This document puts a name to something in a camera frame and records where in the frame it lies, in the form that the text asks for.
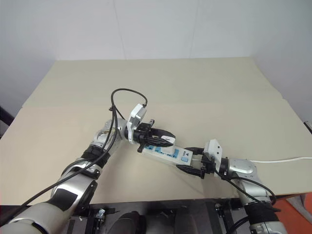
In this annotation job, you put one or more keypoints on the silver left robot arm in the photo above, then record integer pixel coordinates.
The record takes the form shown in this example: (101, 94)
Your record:
(39, 214)

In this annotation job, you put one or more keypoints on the black table frame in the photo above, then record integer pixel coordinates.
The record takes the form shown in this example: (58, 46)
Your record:
(195, 214)

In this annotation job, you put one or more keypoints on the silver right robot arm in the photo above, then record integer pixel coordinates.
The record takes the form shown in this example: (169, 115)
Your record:
(243, 168)

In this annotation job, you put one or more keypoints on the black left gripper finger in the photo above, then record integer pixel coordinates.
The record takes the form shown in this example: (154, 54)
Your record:
(158, 142)
(162, 131)

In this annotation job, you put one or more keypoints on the orange object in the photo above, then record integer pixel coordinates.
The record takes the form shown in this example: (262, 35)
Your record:
(292, 219)

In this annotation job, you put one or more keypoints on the metal frame clamp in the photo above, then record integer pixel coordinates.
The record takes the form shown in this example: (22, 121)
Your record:
(101, 213)

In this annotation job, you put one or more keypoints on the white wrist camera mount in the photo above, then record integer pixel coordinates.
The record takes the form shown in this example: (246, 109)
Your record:
(214, 147)
(136, 114)

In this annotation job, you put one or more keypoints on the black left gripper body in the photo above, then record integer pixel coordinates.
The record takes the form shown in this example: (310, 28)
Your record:
(143, 129)

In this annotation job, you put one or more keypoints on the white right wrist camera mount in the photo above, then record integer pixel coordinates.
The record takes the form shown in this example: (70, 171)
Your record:
(214, 147)

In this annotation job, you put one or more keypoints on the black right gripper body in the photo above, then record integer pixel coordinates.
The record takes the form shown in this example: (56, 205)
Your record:
(208, 164)

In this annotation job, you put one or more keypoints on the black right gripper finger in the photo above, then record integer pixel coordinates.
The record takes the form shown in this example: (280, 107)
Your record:
(198, 150)
(191, 170)

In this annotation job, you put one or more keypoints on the white charger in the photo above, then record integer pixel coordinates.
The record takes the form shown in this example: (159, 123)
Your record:
(168, 150)

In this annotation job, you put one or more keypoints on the white power strip blue sockets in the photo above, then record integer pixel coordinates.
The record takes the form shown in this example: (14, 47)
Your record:
(158, 156)

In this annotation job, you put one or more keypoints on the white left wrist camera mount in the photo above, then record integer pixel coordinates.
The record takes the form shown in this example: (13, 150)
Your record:
(136, 114)

